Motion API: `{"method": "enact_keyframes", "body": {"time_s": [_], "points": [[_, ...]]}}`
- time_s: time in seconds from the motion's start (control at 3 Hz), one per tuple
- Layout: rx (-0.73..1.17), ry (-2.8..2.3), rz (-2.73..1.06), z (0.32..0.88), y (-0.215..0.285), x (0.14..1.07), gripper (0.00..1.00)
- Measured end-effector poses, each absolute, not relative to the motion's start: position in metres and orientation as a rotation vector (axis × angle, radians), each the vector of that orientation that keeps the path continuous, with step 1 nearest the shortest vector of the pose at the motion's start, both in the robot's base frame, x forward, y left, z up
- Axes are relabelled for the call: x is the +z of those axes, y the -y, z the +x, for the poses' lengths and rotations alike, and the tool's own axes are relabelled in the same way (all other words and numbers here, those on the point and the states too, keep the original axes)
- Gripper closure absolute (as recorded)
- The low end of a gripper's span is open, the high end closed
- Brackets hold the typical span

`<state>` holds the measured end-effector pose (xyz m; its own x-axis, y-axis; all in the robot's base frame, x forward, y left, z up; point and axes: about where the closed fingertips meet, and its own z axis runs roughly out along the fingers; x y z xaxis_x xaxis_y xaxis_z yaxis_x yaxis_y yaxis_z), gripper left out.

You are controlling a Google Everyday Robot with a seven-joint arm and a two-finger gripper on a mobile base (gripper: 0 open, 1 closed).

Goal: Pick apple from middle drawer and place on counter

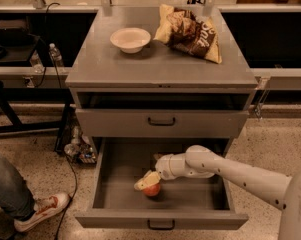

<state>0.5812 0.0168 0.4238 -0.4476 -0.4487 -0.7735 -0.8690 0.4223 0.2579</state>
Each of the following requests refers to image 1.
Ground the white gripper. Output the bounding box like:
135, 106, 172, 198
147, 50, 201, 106
134, 153, 213, 191

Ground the red apple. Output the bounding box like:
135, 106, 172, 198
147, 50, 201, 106
142, 183, 161, 197

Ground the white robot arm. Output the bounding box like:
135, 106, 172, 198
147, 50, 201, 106
134, 145, 301, 240

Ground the open grey bottom drawer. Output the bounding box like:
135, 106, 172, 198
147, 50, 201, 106
76, 138, 248, 230

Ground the grey drawer cabinet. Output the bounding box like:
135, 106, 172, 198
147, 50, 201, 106
66, 7, 257, 154

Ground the closed grey middle drawer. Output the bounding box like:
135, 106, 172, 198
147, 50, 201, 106
76, 109, 248, 138

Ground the clutter pile on floor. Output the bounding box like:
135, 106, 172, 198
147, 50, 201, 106
64, 126, 97, 164

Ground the white red sneaker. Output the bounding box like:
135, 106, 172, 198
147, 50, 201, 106
14, 192, 70, 232

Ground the white bowl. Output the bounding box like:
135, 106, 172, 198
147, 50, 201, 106
110, 28, 151, 54

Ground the blue jeans leg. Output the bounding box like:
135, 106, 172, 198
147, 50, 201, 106
0, 154, 35, 221

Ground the yellow brown chip bag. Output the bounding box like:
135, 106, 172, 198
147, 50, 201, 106
154, 4, 222, 64

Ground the clear plastic water bottle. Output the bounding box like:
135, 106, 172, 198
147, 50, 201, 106
49, 43, 64, 69

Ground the black floor cable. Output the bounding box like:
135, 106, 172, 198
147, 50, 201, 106
53, 153, 79, 240

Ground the black metal table frame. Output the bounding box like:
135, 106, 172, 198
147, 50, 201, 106
0, 80, 73, 153

